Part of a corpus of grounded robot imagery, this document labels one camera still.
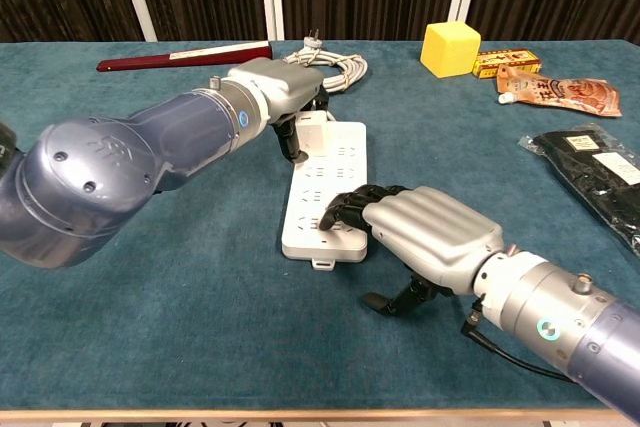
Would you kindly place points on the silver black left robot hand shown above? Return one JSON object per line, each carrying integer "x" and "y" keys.
{"x": 280, "y": 82}

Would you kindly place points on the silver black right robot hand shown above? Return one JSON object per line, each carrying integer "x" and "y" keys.
{"x": 435, "y": 232}

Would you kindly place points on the white plug adapter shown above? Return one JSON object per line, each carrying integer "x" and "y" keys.
{"x": 312, "y": 134}

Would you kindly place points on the white power strip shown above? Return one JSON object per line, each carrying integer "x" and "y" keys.
{"x": 345, "y": 172}

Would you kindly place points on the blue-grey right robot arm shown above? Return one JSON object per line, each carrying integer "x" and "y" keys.
{"x": 560, "y": 317}

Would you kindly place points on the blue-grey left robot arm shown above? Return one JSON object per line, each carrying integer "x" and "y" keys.
{"x": 100, "y": 182}

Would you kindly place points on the dark red folded fan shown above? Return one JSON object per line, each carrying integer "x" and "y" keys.
{"x": 150, "y": 63}

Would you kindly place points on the yellow foam cube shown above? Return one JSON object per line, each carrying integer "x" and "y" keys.
{"x": 450, "y": 49}

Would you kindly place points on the black item in clear bag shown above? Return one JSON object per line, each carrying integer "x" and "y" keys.
{"x": 600, "y": 172}

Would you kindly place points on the yellow red small carton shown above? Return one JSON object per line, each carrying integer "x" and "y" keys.
{"x": 505, "y": 58}

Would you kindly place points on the orange spout pouch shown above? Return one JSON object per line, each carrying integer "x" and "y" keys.
{"x": 565, "y": 94}

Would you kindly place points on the teal table cloth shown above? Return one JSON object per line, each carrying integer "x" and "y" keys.
{"x": 200, "y": 337}

